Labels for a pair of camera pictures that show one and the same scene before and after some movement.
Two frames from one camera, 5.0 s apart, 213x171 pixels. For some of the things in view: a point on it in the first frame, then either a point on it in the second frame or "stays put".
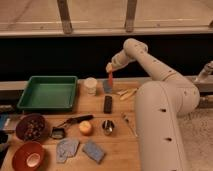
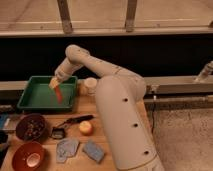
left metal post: [65, 16] stays put
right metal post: [130, 15] stays put
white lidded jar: [90, 84] stays put
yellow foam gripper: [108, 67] -> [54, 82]
